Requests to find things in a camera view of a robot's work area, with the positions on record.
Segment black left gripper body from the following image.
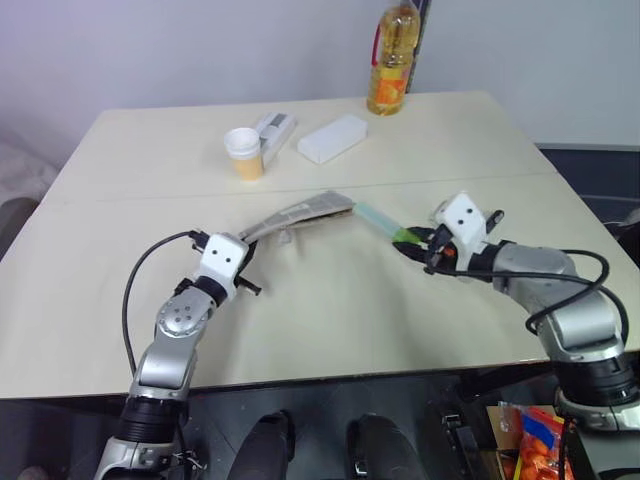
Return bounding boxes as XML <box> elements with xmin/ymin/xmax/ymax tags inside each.
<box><xmin>234</xmin><ymin>243</ymin><xmax>264</xmax><ymax>297</ymax></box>

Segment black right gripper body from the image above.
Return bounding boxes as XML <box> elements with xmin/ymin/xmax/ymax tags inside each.
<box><xmin>423</xmin><ymin>226</ymin><xmax>460</xmax><ymax>275</ymax></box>

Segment green highlighter with clear cap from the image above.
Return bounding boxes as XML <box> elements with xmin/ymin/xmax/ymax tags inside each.
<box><xmin>352</xmin><ymin>201</ymin><xmax>419</xmax><ymax>245</ymax></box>

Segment white-lidded orange cup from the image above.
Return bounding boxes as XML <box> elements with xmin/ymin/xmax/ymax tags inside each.
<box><xmin>224</xmin><ymin>127</ymin><xmax>265</xmax><ymax>181</ymax></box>

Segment white and grey carton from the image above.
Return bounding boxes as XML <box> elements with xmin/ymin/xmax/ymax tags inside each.
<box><xmin>253</xmin><ymin>112</ymin><xmax>300</xmax><ymax>166</ymax></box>

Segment white rectangular box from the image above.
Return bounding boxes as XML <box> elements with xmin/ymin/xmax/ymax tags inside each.
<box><xmin>296</xmin><ymin>113</ymin><xmax>370</xmax><ymax>165</ymax></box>

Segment dark rounded shape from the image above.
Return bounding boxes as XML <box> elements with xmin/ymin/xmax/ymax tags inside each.
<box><xmin>234</xmin><ymin>409</ymin><xmax>296</xmax><ymax>480</ymax></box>

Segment yellow oil bottle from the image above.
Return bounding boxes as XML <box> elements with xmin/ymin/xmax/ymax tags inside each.
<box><xmin>366</xmin><ymin>0</ymin><xmax>422</xmax><ymax>117</ymax></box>

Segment dark pole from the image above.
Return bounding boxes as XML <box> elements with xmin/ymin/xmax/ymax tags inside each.
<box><xmin>407</xmin><ymin>0</ymin><xmax>434</xmax><ymax>94</ymax></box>

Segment brown cardboard box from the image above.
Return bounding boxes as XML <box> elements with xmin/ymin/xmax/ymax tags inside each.
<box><xmin>487</xmin><ymin>402</ymin><xmax>522</xmax><ymax>480</ymax></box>

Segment orange snack bag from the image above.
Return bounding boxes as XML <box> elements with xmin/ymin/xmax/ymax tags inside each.
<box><xmin>514</xmin><ymin>405</ymin><xmax>569</xmax><ymax>480</ymax></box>

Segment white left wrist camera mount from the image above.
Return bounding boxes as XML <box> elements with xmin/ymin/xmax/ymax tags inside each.
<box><xmin>192</xmin><ymin>232</ymin><xmax>251</xmax><ymax>302</ymax></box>

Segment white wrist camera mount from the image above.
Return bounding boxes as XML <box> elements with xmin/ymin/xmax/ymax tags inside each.
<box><xmin>192</xmin><ymin>232</ymin><xmax>251</xmax><ymax>302</ymax></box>
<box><xmin>432</xmin><ymin>191</ymin><xmax>490</xmax><ymax>262</ymax></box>

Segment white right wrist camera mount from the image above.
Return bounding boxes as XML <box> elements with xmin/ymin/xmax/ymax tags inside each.
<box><xmin>432</xmin><ymin>191</ymin><xmax>490</xmax><ymax>262</ymax></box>

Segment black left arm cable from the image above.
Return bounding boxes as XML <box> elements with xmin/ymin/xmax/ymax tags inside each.
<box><xmin>122</xmin><ymin>229</ymin><xmax>202</xmax><ymax>374</ymax></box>

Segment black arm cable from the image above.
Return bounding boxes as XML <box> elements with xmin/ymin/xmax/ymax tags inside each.
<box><xmin>424</xmin><ymin>248</ymin><xmax>630</xmax><ymax>351</ymax></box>
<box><xmin>122</xmin><ymin>229</ymin><xmax>202</xmax><ymax>374</ymax></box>

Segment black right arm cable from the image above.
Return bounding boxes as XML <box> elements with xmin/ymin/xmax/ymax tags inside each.
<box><xmin>424</xmin><ymin>248</ymin><xmax>630</xmax><ymax>351</ymax></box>

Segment black strap with buckle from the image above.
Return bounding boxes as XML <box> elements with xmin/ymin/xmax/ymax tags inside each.
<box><xmin>439</xmin><ymin>409</ymin><xmax>482</xmax><ymax>480</ymax></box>

